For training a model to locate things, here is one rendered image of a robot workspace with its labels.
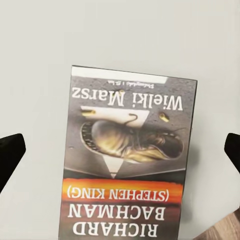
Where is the hardback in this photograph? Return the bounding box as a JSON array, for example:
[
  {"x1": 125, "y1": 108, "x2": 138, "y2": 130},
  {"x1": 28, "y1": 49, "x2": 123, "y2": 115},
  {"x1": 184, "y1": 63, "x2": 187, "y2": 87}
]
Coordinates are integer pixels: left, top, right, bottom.
[{"x1": 58, "y1": 65, "x2": 198, "y2": 240}]

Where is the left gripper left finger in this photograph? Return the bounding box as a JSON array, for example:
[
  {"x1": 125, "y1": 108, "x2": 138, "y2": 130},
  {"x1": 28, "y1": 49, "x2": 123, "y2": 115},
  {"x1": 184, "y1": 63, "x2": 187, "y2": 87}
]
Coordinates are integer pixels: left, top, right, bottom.
[{"x1": 0, "y1": 133, "x2": 26, "y2": 193}]

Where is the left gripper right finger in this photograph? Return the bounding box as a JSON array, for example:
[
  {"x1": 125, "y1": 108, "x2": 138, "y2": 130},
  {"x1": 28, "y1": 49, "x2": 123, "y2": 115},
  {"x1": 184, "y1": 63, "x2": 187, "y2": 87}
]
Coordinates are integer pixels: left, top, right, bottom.
[{"x1": 224, "y1": 132, "x2": 240, "y2": 173}]

